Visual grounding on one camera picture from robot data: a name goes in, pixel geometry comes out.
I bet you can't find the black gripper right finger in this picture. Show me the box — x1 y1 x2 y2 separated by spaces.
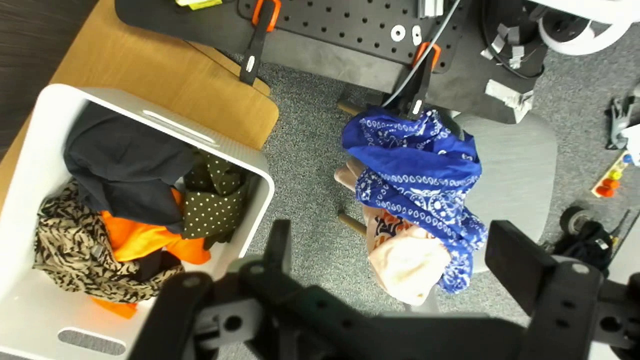
482 219 559 327

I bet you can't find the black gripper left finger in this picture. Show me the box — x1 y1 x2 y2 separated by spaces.
264 219 294 271

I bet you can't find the black cloth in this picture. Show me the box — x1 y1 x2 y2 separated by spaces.
60 101 201 237

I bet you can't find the cream peach cloth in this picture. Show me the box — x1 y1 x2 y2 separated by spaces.
331 163 453 308

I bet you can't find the orange cloth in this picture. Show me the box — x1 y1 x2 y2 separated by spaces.
89 186 214 321

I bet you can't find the leopard pattern cloth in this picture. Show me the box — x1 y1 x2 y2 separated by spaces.
30 178 185 306

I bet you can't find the white plastic container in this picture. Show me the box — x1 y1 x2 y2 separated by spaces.
0 82 277 360

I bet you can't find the black caster wheel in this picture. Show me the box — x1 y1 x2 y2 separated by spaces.
557 205 592 237

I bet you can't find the colourful small toy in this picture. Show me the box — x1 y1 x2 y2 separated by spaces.
590 154 636 200

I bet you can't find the blue paisley bandana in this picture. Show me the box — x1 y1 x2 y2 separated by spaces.
339 106 489 297

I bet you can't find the small wooden table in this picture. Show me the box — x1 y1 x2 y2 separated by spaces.
0 0 281 202

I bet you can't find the orange black clamp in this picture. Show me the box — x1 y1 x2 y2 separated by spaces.
238 0 283 88
382 40 444 119

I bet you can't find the yellow emergency stop button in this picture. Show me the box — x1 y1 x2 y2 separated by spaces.
173 0 226 12

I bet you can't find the small white block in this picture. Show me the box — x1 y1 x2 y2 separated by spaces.
415 0 447 21

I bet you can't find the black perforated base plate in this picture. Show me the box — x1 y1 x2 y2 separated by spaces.
112 0 496 96

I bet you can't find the white cable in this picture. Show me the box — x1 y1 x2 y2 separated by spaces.
387 0 466 108

